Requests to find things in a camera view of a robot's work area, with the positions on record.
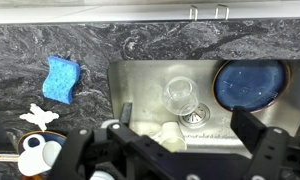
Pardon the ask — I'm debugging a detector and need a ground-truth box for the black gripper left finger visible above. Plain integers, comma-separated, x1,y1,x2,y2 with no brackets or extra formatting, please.
119,102,132,126

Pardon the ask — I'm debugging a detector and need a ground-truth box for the crumpled white paper scrap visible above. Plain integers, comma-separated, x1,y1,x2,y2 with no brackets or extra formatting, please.
19,103,59,132

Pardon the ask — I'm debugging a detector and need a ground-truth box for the cabinet door handle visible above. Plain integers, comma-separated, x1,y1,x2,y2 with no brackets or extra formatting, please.
189,5,199,21
214,4,230,20

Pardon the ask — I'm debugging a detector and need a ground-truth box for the white mug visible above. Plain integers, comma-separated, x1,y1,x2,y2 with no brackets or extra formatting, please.
18,134,62,176
153,122,187,152

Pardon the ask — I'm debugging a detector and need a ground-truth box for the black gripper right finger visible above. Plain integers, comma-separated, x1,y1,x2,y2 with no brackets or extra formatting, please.
230,106,266,153

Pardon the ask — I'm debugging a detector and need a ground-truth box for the right cabinet door handle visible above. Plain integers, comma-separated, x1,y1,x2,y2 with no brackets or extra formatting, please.
214,4,230,20

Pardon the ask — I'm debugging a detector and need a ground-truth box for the dark blue plate on counter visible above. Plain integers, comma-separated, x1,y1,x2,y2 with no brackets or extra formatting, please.
16,130,68,180

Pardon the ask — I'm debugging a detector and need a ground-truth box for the stainless steel sink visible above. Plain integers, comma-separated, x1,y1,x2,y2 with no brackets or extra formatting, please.
108,60,300,157

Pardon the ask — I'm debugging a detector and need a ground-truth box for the clear glass bowl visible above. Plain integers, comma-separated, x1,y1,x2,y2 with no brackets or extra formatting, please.
162,76,199,116

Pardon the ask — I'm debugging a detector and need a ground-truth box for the sink drain strainer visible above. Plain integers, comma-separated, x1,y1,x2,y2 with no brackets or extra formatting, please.
179,103,210,129

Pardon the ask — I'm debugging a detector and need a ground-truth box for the white mug on plate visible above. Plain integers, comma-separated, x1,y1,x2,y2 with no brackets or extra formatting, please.
18,134,62,176

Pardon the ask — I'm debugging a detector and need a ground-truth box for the dark blue plate in sink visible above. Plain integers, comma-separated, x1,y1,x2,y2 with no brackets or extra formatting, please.
212,60,291,112

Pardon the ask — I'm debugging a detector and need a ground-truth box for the left cabinet door handle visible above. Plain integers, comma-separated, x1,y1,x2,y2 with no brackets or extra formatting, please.
189,5,199,21

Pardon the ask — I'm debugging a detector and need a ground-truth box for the blue sponge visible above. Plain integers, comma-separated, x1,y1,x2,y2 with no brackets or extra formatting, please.
42,56,80,104

